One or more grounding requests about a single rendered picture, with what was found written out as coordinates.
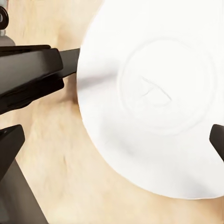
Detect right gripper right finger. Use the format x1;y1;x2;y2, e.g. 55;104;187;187
209;124;224;161

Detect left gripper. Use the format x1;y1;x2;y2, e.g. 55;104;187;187
0;44;81;115

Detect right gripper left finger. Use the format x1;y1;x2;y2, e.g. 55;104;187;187
0;124;25;182

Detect saucer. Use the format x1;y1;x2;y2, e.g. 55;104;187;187
77;0;224;200

